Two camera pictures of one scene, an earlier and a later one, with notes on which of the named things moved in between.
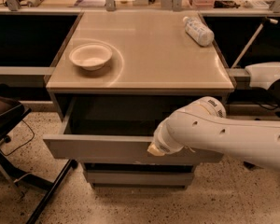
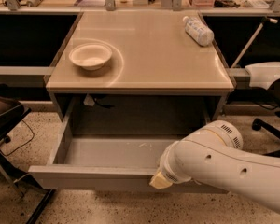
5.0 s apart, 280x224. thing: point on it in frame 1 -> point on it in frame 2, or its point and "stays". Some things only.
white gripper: (162, 144) -> (172, 171)
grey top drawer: (117, 129) -> (98, 163)
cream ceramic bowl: (91, 56) stays
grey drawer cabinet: (118, 77) stays
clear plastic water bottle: (202, 35) stays
